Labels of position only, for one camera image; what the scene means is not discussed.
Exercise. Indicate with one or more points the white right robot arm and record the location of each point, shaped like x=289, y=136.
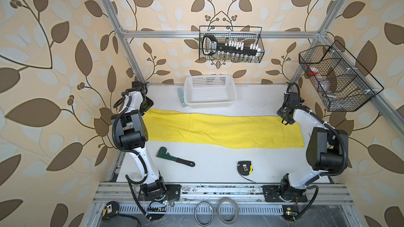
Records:
x=326, y=154

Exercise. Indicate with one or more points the light blue cloth under basket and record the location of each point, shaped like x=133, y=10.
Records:
x=181, y=97

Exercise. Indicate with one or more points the side black wire basket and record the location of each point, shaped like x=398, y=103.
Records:
x=344, y=84

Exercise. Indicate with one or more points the tape roll left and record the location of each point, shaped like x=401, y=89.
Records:
x=204, y=214

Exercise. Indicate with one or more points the green pipe wrench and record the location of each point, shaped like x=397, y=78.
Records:
x=163, y=154

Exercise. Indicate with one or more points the yellow trousers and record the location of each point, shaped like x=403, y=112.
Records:
x=265, y=132

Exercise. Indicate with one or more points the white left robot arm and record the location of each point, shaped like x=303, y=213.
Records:
x=129, y=134

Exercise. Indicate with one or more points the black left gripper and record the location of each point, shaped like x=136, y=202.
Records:
x=149, y=103

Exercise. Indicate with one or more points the black yellow tape measure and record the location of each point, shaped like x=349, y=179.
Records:
x=244, y=169

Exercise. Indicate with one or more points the back black wire basket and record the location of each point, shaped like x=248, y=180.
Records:
x=250, y=31

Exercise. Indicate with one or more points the white perforated plastic basket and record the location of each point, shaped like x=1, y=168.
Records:
x=210, y=91

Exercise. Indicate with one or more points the black tool with white bits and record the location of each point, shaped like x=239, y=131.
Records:
x=215, y=44

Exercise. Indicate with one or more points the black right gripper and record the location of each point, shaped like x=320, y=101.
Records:
x=279, y=112

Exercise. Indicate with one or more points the red capped item in basket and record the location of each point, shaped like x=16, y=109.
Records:
x=312, y=71

